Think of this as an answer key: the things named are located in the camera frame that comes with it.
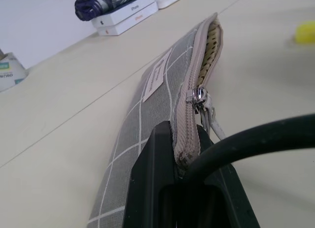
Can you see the white phone box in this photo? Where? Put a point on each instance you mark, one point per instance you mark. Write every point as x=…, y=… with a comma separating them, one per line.
x=123, y=12
x=123, y=26

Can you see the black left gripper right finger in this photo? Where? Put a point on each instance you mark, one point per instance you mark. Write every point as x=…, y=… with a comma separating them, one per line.
x=236, y=201

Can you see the folded dark blue umbrella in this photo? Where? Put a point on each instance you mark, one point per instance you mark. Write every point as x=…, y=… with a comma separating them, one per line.
x=98, y=2

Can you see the white box with teal print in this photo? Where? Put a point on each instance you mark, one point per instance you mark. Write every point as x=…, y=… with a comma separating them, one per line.
x=9, y=71

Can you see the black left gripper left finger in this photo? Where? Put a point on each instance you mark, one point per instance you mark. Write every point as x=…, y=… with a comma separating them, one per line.
x=150, y=173

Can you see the grey grid fabric pouch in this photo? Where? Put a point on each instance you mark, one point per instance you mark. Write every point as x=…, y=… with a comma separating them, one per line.
x=152, y=90

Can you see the yellow highlighter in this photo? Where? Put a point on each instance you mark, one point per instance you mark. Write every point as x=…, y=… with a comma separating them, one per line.
x=305, y=31

